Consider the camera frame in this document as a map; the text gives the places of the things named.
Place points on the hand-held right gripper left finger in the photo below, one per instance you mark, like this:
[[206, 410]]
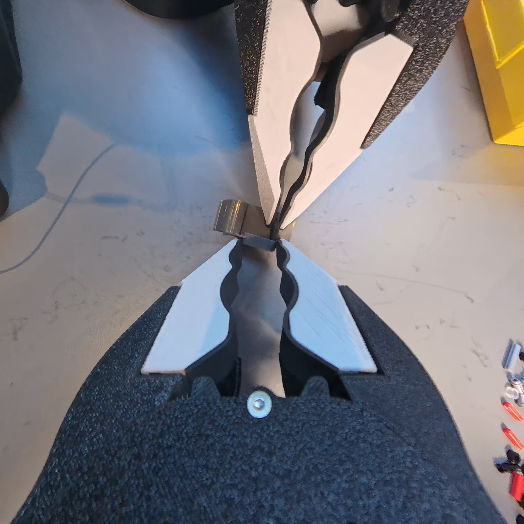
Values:
[[192, 323]]

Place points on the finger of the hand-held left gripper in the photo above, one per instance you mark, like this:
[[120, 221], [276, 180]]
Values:
[[360, 102], [282, 82]]

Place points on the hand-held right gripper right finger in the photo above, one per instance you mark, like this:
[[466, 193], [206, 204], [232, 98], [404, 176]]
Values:
[[327, 323]]

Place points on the yellow plastic bin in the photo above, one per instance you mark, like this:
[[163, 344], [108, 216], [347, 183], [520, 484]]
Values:
[[507, 102]]

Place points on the grey curved brick panel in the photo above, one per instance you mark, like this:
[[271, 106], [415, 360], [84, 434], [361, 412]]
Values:
[[229, 217]]

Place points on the grey desk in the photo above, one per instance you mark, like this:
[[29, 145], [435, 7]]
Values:
[[409, 225]]

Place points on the pile of small brick pins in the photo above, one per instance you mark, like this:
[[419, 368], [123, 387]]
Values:
[[513, 409]]

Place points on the person's black hoodie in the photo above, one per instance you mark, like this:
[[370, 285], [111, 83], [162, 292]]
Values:
[[6, 61]]

